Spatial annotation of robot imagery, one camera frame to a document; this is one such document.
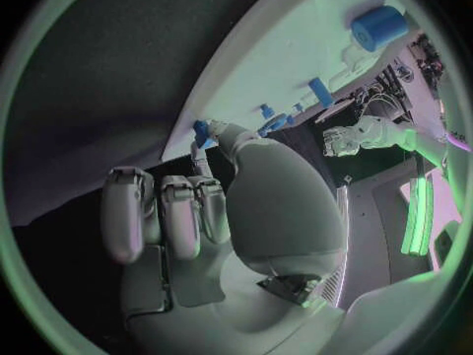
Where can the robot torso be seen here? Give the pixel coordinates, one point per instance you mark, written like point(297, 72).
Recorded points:
point(373, 227)

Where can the large blue cylinder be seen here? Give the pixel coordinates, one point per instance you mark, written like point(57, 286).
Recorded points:
point(377, 26)

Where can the small blue peg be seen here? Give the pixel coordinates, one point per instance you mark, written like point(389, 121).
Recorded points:
point(266, 111)
point(297, 108)

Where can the blue gear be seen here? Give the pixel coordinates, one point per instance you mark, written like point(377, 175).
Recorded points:
point(274, 124)

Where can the white task board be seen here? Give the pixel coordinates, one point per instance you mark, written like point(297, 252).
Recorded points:
point(281, 65)

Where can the long blue cylinder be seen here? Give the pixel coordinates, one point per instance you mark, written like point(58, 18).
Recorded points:
point(320, 92)

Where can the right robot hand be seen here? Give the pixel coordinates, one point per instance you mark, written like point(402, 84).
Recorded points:
point(281, 207)

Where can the glowing light bar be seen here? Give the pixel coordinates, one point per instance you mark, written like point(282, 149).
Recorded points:
point(417, 216)

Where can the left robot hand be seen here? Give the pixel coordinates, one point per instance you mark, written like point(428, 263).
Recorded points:
point(342, 142)

